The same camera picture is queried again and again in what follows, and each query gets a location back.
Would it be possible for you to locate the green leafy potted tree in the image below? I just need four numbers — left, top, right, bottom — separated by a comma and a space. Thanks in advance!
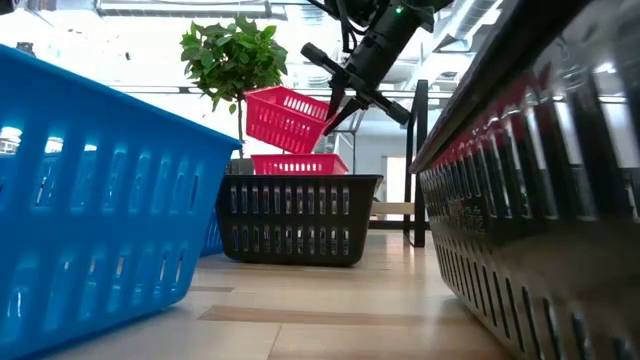
179, 16, 290, 159

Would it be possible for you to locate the red plastic slotted basket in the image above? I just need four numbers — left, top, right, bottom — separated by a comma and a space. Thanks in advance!
243, 85, 337, 155
250, 153, 350, 176

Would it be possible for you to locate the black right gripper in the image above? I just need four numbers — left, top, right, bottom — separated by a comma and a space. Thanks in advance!
301, 17, 419, 137

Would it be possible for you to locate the wooden shelf black metal frame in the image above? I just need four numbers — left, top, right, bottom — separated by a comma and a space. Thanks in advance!
370, 78, 430, 248

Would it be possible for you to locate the black aluminium table frame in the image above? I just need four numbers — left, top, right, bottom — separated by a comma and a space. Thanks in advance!
368, 219, 416, 231

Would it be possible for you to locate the black plastic slotted basket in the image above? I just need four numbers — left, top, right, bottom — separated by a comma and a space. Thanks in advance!
215, 174, 385, 268
408, 0, 640, 360

